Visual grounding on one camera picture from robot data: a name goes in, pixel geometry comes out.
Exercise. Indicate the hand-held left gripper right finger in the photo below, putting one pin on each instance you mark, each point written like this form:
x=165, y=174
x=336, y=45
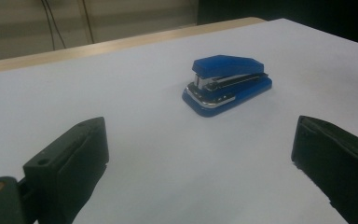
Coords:
x=338, y=161

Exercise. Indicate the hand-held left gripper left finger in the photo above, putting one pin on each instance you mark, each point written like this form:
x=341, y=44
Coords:
x=70, y=161

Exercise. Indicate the blue stapler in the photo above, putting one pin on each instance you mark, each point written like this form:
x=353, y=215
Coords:
x=227, y=66

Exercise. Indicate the black curtain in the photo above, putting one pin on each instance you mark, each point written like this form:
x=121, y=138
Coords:
x=292, y=12

